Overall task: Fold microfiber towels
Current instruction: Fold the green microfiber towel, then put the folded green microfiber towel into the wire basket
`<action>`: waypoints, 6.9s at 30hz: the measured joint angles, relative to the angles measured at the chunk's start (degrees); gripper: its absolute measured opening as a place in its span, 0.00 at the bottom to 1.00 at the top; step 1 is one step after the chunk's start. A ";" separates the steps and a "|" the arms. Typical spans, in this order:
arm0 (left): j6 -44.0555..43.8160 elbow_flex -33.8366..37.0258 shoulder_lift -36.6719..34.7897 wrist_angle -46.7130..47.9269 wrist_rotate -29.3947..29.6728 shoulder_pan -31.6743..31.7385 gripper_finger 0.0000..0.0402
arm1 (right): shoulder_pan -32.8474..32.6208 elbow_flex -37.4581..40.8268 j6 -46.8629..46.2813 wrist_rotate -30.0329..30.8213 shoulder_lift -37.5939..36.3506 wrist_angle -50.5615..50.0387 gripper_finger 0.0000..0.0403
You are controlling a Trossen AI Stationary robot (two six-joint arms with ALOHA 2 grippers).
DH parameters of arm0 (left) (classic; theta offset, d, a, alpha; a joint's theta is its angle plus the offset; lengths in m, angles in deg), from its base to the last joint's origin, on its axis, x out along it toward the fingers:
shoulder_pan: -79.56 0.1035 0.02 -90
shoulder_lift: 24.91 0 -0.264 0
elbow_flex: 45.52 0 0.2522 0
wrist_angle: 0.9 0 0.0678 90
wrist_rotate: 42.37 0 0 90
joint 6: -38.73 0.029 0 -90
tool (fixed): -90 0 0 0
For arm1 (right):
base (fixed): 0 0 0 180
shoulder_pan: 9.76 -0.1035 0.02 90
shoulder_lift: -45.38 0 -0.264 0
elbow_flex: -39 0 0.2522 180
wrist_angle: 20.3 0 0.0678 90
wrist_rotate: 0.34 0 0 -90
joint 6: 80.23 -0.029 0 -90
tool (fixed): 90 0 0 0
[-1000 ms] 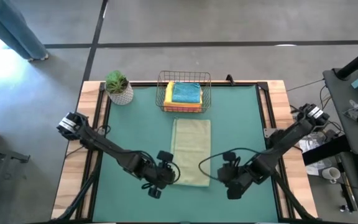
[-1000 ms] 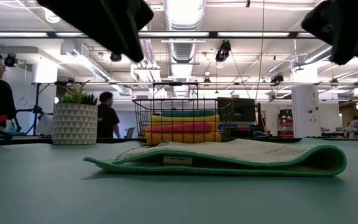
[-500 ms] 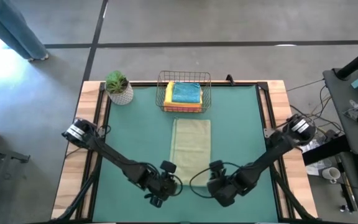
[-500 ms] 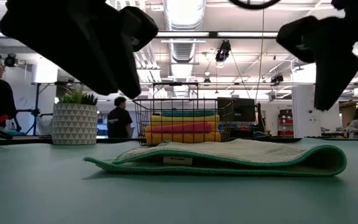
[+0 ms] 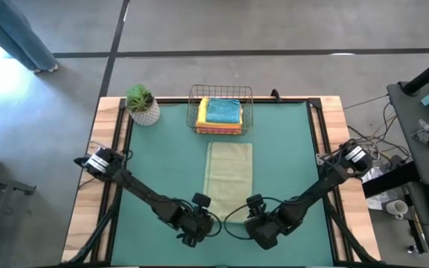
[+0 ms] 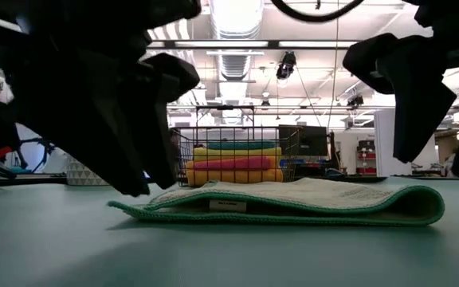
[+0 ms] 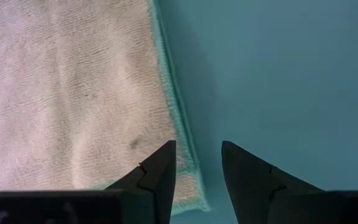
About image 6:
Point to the pink microfiber towel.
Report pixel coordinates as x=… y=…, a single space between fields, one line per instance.
x=233 y=163

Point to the black monitor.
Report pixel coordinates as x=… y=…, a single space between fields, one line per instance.
x=307 y=140

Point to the ribbed ceiling air duct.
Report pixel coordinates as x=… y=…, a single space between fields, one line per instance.
x=235 y=18

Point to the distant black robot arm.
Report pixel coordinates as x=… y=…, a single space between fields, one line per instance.
x=34 y=140

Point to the teal microfiber towel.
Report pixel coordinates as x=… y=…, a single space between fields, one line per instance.
x=241 y=145

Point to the shelf with boxes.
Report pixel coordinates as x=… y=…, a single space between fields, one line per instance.
x=366 y=157

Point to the white pillar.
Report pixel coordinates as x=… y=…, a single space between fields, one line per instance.
x=384 y=139

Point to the black ceiling camera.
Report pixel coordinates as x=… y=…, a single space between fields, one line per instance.
x=286 y=65
x=355 y=100

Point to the yellow microfiber towel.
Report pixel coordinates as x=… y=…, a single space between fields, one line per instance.
x=233 y=152

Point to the succulent in patterned pot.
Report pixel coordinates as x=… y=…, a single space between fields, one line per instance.
x=80 y=175

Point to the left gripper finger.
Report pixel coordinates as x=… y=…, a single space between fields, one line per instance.
x=94 y=131
x=165 y=119

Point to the pale green microfiber towel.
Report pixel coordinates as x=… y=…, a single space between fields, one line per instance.
x=293 y=199

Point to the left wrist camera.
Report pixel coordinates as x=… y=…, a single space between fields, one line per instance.
x=173 y=10

